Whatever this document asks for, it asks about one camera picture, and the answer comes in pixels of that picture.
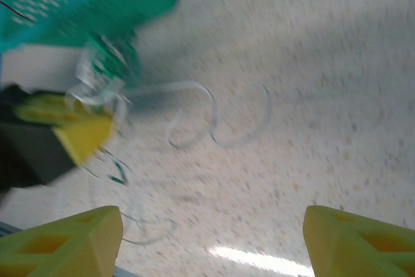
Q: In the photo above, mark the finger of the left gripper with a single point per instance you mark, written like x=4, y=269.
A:
x=84, y=137

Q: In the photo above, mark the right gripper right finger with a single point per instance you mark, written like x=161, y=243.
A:
x=324, y=241

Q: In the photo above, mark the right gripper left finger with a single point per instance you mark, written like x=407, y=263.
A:
x=103, y=241

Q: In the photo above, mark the teal plastic mesh basket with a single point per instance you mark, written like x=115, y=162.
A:
x=113, y=4

